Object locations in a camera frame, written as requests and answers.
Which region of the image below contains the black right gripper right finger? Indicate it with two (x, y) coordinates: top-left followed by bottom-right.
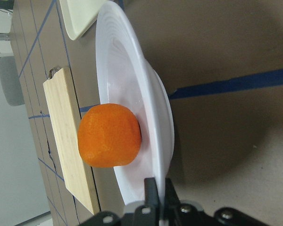
(165, 178), (266, 226)

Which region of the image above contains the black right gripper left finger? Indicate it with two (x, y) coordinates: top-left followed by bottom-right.
(81, 178), (160, 226)

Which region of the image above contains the orange fruit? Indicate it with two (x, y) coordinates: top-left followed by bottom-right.
(77, 104), (142, 168)

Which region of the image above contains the white round plate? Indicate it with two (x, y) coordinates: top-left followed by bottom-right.
(96, 1), (175, 204)

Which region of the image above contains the cream rectangular tray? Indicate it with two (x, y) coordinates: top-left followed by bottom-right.
(59, 0), (107, 40)

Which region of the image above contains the wooden cutting board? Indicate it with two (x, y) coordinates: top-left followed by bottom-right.
(43, 67), (100, 215)

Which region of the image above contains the brown paper table cover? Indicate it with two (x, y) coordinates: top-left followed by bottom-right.
(10, 0), (283, 226)

